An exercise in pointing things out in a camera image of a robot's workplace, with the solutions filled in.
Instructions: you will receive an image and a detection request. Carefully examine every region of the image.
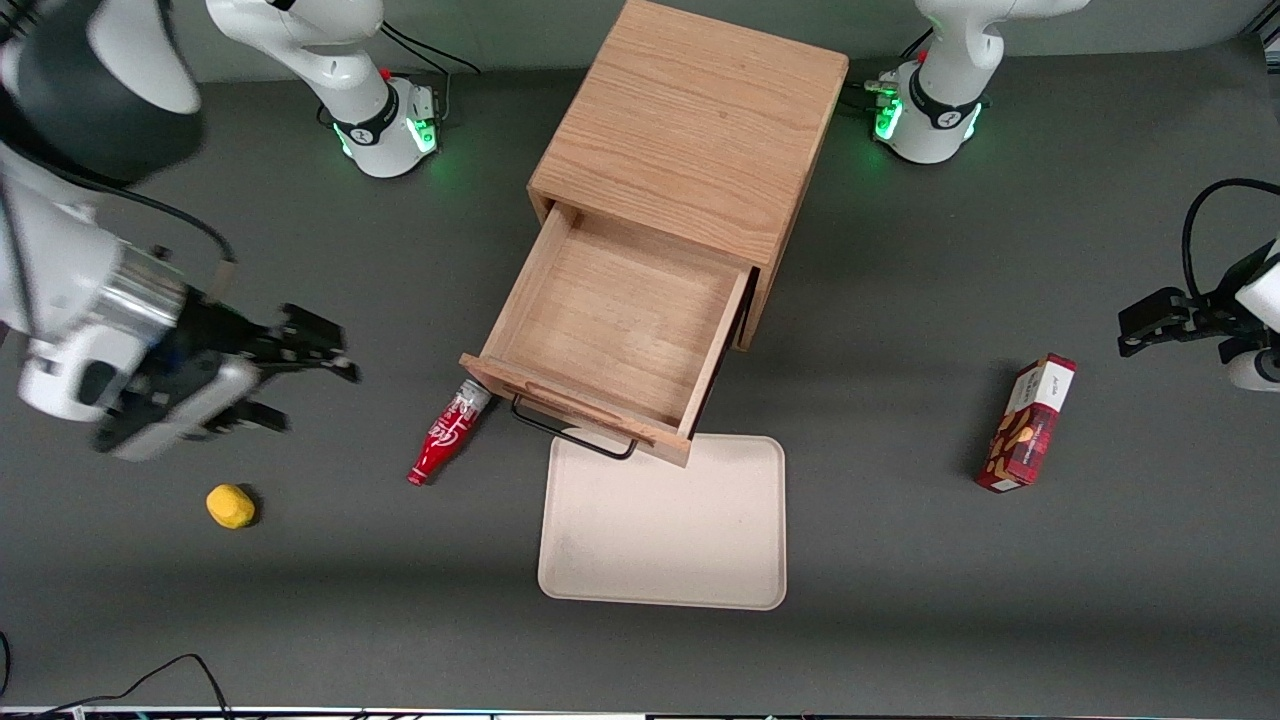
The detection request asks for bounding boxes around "black right base cable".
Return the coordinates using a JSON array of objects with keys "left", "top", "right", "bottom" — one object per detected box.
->
[{"left": 378, "top": 20, "right": 483, "bottom": 126}]

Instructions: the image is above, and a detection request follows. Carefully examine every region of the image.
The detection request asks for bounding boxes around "black metal drawer handle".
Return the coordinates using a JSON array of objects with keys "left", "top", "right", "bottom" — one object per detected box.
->
[{"left": 511, "top": 392, "right": 640, "bottom": 462}]

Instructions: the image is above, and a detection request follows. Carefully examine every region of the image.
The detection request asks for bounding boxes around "black left base cable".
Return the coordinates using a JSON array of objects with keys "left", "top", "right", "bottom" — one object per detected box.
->
[{"left": 843, "top": 28, "right": 933, "bottom": 113}]

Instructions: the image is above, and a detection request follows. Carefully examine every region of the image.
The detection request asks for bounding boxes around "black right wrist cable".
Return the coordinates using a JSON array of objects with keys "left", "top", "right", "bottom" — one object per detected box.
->
[{"left": 40, "top": 160, "right": 239, "bottom": 303}]

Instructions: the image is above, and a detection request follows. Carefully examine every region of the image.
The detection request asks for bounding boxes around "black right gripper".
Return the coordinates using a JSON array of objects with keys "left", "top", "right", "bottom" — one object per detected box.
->
[{"left": 128, "top": 288, "right": 362, "bottom": 434}]

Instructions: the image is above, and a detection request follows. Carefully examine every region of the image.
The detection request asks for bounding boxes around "beige plastic tray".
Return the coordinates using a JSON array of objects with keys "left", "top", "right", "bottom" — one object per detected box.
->
[{"left": 537, "top": 430, "right": 788, "bottom": 612}]

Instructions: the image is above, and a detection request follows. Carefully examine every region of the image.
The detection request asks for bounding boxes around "black cable at table edge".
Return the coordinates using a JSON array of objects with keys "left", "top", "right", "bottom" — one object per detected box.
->
[{"left": 0, "top": 632, "right": 237, "bottom": 720}]

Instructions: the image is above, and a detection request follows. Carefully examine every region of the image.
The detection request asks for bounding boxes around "black base cable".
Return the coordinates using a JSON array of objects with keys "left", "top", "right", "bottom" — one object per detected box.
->
[
  {"left": 843, "top": 28, "right": 933, "bottom": 113},
  {"left": 378, "top": 20, "right": 483, "bottom": 126}
]

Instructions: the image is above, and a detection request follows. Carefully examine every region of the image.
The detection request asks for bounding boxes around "yellow lemon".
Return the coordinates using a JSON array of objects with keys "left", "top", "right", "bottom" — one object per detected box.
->
[{"left": 205, "top": 483, "right": 258, "bottom": 531}]

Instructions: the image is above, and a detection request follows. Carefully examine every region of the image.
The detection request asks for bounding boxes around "red ketchup bottle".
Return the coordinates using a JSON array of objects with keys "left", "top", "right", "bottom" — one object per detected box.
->
[{"left": 406, "top": 383, "right": 494, "bottom": 488}]

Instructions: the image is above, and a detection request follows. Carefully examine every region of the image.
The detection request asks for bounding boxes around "wooden drawer with grip notch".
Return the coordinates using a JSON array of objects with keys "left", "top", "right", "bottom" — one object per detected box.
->
[{"left": 459, "top": 200, "right": 757, "bottom": 469}]

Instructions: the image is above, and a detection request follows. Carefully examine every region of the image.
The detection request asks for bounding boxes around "red cookie box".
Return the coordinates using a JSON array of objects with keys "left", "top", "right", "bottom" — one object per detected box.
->
[{"left": 976, "top": 353, "right": 1079, "bottom": 494}]

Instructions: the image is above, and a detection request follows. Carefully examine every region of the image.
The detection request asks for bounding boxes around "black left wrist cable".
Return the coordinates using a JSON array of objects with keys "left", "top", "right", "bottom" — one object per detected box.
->
[{"left": 1181, "top": 177, "right": 1280, "bottom": 301}]

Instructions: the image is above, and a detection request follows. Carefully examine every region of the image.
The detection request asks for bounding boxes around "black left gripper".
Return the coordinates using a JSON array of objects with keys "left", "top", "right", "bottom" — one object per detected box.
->
[{"left": 1117, "top": 238, "right": 1280, "bottom": 359}]

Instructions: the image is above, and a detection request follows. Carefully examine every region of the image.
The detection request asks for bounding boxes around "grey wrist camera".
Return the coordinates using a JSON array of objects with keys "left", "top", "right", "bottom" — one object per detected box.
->
[
  {"left": 1227, "top": 343, "right": 1280, "bottom": 394},
  {"left": 93, "top": 357, "right": 264, "bottom": 464}
]

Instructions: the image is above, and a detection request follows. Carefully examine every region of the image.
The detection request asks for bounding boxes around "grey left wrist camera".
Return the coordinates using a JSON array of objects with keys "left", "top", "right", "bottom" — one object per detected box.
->
[{"left": 1227, "top": 343, "right": 1280, "bottom": 394}]

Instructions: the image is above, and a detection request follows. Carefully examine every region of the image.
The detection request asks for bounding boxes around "wooden drawer cabinet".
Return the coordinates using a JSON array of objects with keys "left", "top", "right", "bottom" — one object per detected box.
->
[{"left": 527, "top": 0, "right": 851, "bottom": 353}]

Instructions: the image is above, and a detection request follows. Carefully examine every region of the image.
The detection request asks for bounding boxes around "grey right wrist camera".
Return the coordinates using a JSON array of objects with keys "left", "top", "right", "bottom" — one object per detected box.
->
[{"left": 93, "top": 357, "right": 264, "bottom": 464}]

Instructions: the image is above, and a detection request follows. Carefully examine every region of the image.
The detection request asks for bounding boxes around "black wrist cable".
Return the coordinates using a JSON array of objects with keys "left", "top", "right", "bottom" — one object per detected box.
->
[
  {"left": 1181, "top": 177, "right": 1280, "bottom": 301},
  {"left": 40, "top": 160, "right": 239, "bottom": 303}
]

